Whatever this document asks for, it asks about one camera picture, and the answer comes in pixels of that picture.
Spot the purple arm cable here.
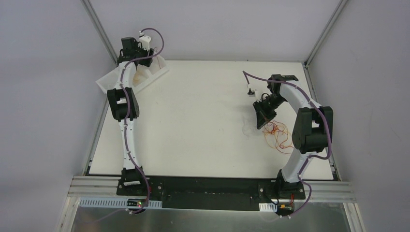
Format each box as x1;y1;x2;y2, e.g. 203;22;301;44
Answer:
242;70;333;221
80;27;165;223

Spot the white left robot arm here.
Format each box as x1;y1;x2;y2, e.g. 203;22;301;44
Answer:
107;35;154;196

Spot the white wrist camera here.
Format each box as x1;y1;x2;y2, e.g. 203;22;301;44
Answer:
247;84;258;97
137;31;151;51

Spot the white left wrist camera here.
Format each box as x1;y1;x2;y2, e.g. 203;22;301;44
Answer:
137;31;151;51

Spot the controller board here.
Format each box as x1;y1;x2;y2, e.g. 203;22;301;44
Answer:
276;204;294;215
127;199;149;208

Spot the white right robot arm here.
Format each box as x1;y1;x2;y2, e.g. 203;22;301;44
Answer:
253;74;333;199

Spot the white divided plastic tray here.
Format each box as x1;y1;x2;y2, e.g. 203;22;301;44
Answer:
96;56;169;94

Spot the orange thin cable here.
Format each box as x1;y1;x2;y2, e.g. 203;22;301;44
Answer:
132;71;147;87

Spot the right controller board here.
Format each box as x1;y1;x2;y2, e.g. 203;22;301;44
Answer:
276;204;294;215

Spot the left controller board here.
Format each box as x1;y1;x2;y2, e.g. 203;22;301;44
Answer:
127;199;149;208

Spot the aluminium frame rail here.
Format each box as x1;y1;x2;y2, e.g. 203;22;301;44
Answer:
58;176;365;232

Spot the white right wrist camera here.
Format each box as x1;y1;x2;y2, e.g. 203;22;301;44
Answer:
247;84;258;97

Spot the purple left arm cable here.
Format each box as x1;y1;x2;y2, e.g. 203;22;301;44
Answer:
80;27;165;223

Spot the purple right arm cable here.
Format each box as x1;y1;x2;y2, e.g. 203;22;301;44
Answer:
242;70;333;221

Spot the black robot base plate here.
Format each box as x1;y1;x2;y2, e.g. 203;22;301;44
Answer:
117;176;306;211

